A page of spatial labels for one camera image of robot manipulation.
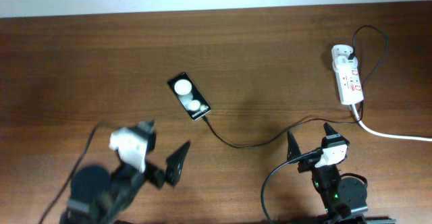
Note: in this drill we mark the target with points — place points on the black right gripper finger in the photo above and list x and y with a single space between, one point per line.
329 130
294 153

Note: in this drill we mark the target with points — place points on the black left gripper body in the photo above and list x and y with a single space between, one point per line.
118 185

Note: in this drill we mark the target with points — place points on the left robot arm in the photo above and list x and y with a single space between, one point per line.
98 196

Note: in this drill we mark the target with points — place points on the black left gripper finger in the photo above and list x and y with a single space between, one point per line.
175 163
146 126

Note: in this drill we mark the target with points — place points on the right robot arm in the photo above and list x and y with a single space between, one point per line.
343 195

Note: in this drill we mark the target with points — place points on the white USB charger adapter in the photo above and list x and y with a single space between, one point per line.
342 53

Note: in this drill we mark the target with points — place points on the black smartphone with bubble wallpaper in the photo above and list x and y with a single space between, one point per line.
189 96

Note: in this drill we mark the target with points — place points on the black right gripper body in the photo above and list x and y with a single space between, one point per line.
324 177

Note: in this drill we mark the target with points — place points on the white power strip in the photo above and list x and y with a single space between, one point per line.
348 80

